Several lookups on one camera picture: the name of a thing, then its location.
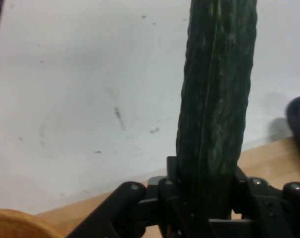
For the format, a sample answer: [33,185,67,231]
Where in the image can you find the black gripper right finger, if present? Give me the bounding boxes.
[231,166,300,238]

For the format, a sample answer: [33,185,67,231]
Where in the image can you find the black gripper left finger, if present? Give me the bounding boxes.
[65,156,207,238]

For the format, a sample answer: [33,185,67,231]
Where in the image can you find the dark green cucumber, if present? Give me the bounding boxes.
[176,0,258,221]

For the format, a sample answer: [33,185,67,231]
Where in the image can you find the bamboo cutting board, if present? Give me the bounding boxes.
[35,137,300,238]

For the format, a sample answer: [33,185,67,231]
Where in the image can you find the purple eggplant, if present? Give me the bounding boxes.
[285,96,300,169]

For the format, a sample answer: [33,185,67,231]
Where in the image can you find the woven wicker basket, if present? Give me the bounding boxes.
[0,200,63,238]

